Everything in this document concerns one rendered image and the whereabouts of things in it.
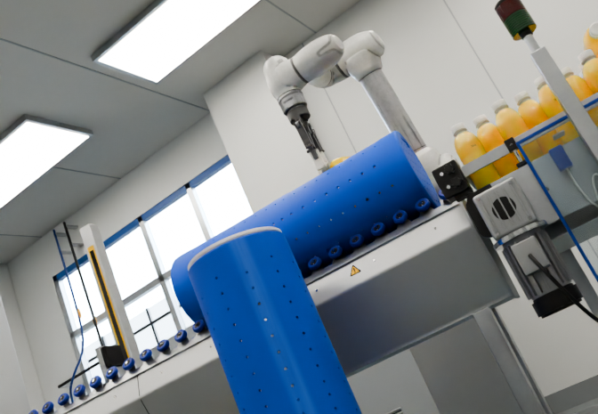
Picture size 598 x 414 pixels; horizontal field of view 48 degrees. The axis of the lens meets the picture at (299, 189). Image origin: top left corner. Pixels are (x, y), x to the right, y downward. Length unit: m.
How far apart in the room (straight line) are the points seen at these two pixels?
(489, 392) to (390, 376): 1.30
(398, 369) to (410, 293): 1.84
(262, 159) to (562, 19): 2.41
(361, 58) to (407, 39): 2.61
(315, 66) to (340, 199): 0.49
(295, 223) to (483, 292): 0.59
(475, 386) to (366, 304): 0.73
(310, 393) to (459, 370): 1.02
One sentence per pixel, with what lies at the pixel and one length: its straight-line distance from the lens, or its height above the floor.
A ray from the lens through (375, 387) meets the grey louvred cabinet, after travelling 3.84.
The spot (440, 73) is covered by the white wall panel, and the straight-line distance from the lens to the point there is 5.19.
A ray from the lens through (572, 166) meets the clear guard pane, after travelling 1.78.
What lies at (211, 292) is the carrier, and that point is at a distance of 1.75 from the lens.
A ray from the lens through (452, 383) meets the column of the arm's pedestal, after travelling 2.60.
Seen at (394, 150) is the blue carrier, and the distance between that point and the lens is 2.00.
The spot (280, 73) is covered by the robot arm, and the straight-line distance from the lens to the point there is 2.30.
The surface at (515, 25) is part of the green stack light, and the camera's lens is 1.77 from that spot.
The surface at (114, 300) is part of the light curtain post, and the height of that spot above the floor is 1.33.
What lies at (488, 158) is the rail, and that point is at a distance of 1.86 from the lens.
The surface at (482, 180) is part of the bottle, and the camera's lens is 1.90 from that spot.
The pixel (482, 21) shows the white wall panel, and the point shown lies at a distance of 5.22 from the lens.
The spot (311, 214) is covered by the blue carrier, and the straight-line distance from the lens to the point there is 2.04.
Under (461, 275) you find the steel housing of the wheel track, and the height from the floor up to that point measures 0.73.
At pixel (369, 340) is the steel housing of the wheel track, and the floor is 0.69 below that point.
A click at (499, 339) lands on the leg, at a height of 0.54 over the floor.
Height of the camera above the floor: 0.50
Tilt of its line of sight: 19 degrees up
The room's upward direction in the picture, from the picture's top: 24 degrees counter-clockwise
